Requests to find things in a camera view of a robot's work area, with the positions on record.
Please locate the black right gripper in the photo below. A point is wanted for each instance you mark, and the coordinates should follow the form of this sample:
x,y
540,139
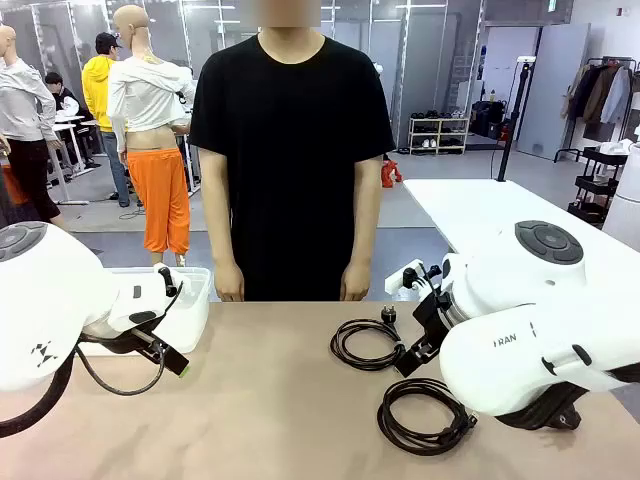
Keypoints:
x,y
436,320

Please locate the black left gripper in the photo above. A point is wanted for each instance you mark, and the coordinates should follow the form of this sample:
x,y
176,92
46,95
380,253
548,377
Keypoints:
x,y
120,342

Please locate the person's right forearm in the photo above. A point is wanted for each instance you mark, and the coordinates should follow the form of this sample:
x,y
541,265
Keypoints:
x,y
220,230

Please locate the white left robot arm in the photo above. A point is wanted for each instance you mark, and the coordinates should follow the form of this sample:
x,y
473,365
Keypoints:
x,y
45,300

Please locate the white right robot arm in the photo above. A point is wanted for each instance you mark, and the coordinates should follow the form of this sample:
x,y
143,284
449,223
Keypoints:
x,y
500,360

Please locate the person's left forearm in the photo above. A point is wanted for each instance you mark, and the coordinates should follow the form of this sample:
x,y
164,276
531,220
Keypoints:
x,y
362,230

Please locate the person's left hand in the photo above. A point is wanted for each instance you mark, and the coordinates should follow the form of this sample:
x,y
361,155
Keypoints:
x,y
356,282

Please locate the person's right hand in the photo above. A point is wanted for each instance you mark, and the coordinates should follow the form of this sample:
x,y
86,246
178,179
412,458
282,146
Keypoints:
x,y
230,282

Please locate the clear plastic storage bin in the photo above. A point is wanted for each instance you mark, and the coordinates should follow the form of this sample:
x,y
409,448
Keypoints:
x,y
195,310

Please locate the mannequin with orange trousers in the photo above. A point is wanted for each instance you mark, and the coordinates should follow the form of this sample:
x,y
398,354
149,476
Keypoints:
x,y
160,200

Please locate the white table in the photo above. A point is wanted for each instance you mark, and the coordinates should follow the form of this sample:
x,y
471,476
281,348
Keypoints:
x,y
475,210

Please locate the orange bag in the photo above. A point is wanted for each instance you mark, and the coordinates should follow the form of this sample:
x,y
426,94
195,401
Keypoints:
x,y
391,172

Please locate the wooden shoe rack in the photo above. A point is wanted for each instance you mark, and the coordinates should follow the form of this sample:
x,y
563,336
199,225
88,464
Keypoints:
x,y
440,132

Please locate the person in black T-shirt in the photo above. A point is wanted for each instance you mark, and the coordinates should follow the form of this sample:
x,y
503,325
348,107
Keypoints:
x,y
290,150

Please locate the black bags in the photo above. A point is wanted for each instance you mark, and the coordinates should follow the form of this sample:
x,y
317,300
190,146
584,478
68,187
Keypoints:
x,y
487,120

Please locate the black utility cart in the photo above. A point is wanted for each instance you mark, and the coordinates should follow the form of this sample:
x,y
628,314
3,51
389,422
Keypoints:
x,y
595,185

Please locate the white office desk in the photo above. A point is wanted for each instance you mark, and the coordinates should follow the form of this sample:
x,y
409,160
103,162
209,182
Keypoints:
x,y
70,122

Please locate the white cylindrical machine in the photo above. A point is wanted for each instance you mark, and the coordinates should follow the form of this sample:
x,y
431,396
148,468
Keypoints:
x,y
625,200

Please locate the black clothes rack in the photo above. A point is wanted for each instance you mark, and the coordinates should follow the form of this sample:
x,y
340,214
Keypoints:
x,y
570,140

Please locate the seated person in black jacket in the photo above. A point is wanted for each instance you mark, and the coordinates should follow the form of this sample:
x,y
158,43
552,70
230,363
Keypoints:
x,y
62,97

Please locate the person in yellow hoodie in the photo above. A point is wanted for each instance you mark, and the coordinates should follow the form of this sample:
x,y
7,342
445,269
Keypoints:
x,y
95,85

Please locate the mannequin with black trousers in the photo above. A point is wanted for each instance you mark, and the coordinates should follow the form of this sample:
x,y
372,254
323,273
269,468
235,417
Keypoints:
x,y
20,100

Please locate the grey partition panel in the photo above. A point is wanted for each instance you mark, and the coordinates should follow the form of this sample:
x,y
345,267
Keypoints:
x,y
550,90

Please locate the brown coat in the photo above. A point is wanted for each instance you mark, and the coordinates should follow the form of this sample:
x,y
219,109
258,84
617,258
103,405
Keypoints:
x,y
597,95

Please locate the light grey jacket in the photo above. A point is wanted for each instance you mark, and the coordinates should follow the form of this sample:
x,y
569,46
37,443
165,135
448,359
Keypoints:
x,y
617,95

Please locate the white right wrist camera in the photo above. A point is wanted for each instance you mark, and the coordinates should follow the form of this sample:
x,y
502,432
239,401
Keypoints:
x,y
402,277

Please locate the black pole with white camera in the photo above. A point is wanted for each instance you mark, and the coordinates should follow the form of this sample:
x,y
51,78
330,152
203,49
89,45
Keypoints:
x,y
511,125

